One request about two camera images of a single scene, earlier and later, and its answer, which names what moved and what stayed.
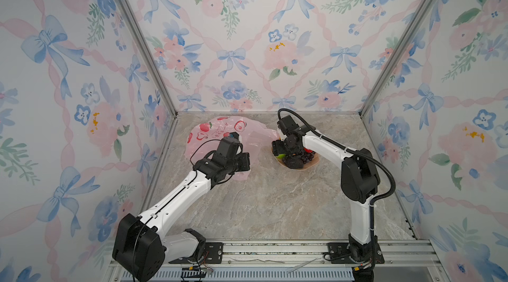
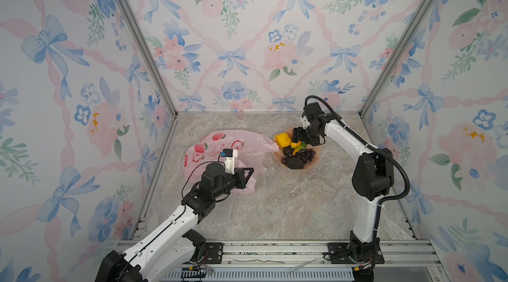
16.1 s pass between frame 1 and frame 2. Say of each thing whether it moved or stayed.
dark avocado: stayed
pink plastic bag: moved
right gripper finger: moved
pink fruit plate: stayed
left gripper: moved
